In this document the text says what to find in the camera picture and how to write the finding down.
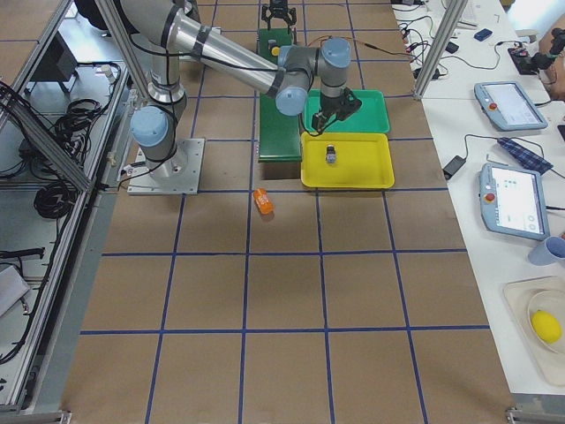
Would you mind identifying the black cable bundle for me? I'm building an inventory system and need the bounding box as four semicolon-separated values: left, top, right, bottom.
34;180;79;220

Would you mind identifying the blue plaid cloth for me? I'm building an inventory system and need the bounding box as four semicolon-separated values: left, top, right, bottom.
496;137;554;175

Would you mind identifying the white bowl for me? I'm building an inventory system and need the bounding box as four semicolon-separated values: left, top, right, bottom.
527;289;564;354

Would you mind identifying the yellow plastic tray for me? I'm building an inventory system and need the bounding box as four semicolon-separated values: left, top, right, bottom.
301;132;395;189

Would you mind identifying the yellow push button switch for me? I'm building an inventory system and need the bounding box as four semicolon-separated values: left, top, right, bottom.
325;145;336;164

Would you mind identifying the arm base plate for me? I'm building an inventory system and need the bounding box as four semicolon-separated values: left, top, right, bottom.
126;138;205;195

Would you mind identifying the blue teach pendant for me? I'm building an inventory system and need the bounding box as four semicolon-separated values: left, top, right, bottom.
473;81;547;132
478;163;550;241

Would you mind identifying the orange cylinder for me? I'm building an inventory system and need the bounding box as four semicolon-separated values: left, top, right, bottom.
252;187;275;216

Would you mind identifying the yellow lemon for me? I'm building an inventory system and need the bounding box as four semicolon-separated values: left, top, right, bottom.
531;310;562;344

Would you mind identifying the aluminium frame post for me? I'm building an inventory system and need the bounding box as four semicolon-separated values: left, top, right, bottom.
413;0;468;100

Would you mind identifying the blue teach pendant near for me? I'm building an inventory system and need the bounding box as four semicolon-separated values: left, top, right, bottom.
478;163;550;241

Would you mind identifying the blue teach pendant far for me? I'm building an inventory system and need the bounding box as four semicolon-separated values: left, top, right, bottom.
473;81;547;132

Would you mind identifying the red black wire harness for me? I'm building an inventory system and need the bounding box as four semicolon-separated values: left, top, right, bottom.
308;34;418;61

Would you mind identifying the green plastic tray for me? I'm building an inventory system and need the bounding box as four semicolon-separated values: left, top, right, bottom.
303;89;390;133

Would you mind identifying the green conveyor belt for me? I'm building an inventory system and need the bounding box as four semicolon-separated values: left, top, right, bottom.
258;28;302;163

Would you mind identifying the black power adapter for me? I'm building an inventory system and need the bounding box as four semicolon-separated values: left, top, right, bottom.
442;155;466;181

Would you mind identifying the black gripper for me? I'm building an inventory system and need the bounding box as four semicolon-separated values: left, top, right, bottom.
261;0;297;27
312;87;362;133

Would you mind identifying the beige tray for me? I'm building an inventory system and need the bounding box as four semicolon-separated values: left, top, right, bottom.
503;276;564;387

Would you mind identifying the light blue mug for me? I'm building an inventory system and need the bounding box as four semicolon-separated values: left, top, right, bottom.
527;236;565;266

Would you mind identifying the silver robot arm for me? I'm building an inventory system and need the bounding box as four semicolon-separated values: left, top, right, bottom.
117;1;362;140

